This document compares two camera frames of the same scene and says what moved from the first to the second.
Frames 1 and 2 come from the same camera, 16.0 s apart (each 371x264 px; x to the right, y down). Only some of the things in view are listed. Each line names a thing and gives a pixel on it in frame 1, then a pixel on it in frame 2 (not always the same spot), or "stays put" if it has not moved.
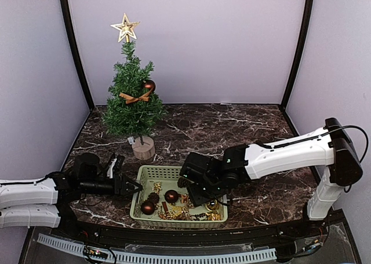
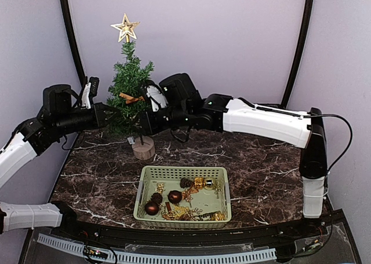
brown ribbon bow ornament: [129, 99] stays put
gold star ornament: [126, 29] stays put
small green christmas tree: [134, 109] stays put
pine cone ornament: [182, 182] stays put
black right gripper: [197, 198] -> [148, 125]
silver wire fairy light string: [131, 140] -> [135, 117]
